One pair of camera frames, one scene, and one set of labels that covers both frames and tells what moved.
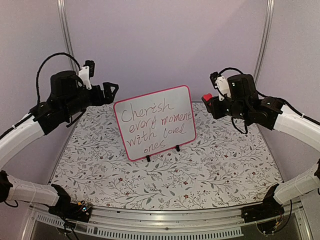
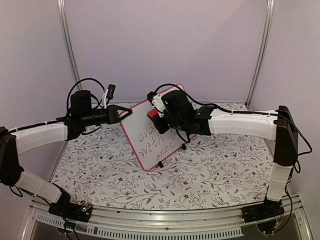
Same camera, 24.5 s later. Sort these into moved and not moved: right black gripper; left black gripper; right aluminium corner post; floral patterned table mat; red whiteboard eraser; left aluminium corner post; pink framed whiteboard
Moved: right black gripper; left black gripper; pink framed whiteboard; red whiteboard eraser
Not moved: left aluminium corner post; floral patterned table mat; right aluminium corner post
